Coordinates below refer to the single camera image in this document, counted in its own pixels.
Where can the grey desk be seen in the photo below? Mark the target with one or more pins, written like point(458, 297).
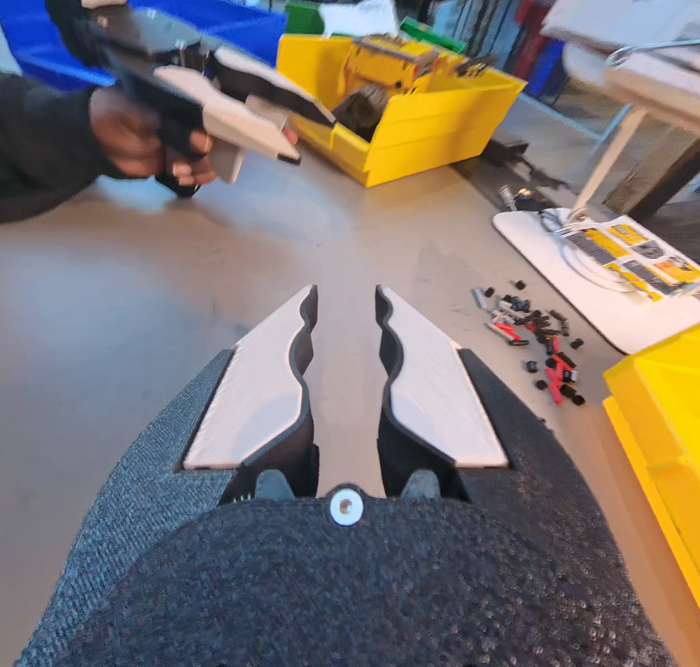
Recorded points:
point(164, 268)

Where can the yellow bin with toy vehicle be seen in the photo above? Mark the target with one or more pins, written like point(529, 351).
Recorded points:
point(437, 131)

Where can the white round disc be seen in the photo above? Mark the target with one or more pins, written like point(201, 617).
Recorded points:
point(585, 279)

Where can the rack of coloured bins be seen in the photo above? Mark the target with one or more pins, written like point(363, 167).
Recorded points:
point(519, 33)

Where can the bubble wrap sheet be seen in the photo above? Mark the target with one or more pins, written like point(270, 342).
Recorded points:
point(361, 16)

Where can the yellow bin with small pieces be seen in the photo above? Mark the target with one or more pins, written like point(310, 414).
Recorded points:
point(661, 404)

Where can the white book stand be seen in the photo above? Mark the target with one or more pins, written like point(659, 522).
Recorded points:
point(601, 306)

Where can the green plastic bin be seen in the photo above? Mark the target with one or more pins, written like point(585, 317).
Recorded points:
point(303, 16)

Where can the black power adapter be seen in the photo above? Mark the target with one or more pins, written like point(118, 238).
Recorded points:
point(506, 150)

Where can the pile of loose building pieces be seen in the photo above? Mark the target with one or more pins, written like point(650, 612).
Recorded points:
point(536, 339)

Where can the open instruction booklet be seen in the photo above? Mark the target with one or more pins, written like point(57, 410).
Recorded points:
point(618, 0)

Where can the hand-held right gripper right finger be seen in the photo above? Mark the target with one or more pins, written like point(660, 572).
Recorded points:
point(443, 404)

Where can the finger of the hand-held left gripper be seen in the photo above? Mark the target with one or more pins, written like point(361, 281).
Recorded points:
point(235, 117)
point(273, 85)

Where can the blue plastic bin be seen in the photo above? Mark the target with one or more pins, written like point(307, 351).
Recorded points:
point(219, 16)

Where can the yellow tracked toy vehicle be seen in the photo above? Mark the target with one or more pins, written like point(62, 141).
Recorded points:
point(383, 65)

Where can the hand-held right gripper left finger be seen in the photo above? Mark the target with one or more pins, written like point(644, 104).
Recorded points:
point(251, 404)

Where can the person's left hand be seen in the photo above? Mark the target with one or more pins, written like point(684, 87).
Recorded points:
point(131, 136)

